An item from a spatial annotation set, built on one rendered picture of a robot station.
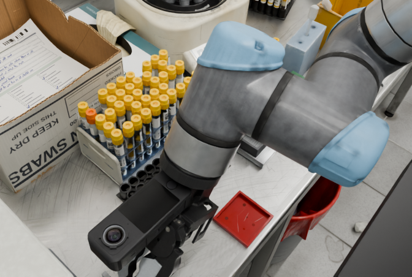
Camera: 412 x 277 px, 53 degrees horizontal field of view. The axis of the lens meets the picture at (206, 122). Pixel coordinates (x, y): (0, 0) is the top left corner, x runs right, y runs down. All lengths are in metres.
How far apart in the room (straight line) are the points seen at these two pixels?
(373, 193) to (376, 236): 1.26
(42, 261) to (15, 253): 0.02
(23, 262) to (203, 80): 0.21
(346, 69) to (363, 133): 0.07
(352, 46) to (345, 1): 0.60
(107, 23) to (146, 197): 0.46
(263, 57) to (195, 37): 0.44
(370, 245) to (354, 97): 0.26
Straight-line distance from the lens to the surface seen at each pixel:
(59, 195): 0.70
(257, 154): 0.71
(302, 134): 0.38
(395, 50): 0.45
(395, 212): 0.66
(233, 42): 0.38
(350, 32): 0.47
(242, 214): 0.67
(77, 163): 0.73
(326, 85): 0.41
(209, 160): 0.42
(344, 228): 1.76
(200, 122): 0.40
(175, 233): 0.47
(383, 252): 0.62
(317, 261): 1.66
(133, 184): 0.67
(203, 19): 0.81
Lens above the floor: 1.46
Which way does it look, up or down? 50 degrees down
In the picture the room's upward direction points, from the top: 6 degrees clockwise
